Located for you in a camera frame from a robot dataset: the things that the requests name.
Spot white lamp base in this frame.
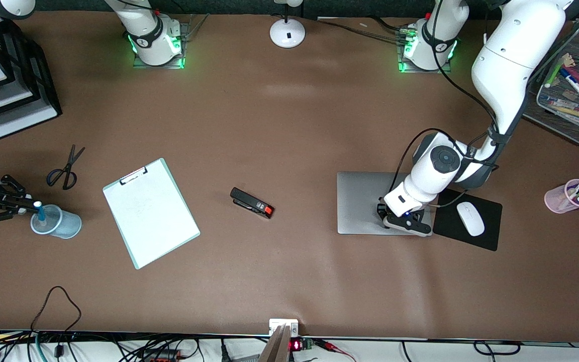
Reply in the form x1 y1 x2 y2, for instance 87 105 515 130
269 0 306 49

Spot white computer mouse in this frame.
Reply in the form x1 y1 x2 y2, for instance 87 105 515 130
456 202 486 237

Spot thin black looped cable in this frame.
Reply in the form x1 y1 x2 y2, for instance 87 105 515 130
31 286 82 333

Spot black mouse pad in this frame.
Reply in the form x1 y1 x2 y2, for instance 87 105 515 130
433 188 503 252

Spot white paper sheet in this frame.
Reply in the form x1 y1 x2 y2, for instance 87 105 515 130
104 161 199 267

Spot black stacked paper tray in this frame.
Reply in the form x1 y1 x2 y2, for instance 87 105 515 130
0 10 63 140

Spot black stapler red tip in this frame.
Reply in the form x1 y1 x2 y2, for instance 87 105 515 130
230 187 274 220

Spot grey wire mesh tray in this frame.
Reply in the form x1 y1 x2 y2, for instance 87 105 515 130
523 24 579 147

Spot black handled scissors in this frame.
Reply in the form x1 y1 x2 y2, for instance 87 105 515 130
46 145 86 191

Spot green capped marker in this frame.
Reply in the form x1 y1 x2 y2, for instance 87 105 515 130
545 54 570 89

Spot pink mesh cup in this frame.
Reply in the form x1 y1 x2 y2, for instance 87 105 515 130
544 178 579 214

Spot black curled cable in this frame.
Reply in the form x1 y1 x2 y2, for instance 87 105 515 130
473 340 522 355

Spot black cable bundle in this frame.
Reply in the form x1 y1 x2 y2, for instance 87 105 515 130
315 17 421 45

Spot light blue mesh cup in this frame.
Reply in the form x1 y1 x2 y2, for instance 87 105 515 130
30 204 82 239

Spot silver laptop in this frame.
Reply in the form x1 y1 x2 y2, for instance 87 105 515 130
336 171 433 236

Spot light green clipboard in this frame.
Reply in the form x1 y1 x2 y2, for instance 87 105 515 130
103 158 201 270

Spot wooden block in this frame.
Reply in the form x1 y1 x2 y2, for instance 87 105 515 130
258 324 293 362

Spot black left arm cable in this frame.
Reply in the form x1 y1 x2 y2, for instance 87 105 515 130
393 0 501 209

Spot red wire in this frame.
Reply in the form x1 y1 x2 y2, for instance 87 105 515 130
315 339 356 362

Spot small white box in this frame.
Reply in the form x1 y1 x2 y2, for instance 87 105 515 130
269 319 300 337

